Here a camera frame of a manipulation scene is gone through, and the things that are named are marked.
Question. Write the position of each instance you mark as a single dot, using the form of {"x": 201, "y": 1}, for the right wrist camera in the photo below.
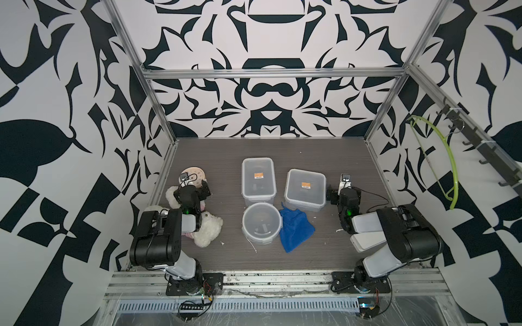
{"x": 345, "y": 181}

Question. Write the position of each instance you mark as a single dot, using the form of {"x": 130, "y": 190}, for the green bow saw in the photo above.
{"x": 438, "y": 155}

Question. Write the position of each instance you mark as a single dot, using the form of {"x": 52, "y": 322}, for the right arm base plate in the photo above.
{"x": 358, "y": 283}

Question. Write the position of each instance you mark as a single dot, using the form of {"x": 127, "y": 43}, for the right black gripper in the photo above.
{"x": 338, "y": 195}

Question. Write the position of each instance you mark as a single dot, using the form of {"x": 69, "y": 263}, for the round clear lunch box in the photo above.
{"x": 261, "y": 223}

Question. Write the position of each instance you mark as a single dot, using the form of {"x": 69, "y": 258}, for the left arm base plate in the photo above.
{"x": 204, "y": 284}

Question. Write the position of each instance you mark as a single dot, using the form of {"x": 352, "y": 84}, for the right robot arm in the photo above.
{"x": 402, "y": 234}

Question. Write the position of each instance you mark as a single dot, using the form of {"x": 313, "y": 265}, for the tall rectangular clear lunch box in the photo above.
{"x": 258, "y": 183}

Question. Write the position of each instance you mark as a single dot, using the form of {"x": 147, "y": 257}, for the square clear lunch box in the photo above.
{"x": 305, "y": 190}

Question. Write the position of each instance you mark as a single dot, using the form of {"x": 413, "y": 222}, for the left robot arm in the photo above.
{"x": 157, "y": 243}

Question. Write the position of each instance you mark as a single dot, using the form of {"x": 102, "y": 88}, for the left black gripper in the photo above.
{"x": 196, "y": 191}

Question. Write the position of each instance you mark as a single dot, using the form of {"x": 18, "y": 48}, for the white plush toy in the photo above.
{"x": 210, "y": 228}

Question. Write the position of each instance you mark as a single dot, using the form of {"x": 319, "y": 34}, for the blue microfiber cloth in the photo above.
{"x": 295, "y": 230}

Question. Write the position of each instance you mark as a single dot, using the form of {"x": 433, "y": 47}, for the black wall hook rack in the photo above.
{"x": 489, "y": 149}

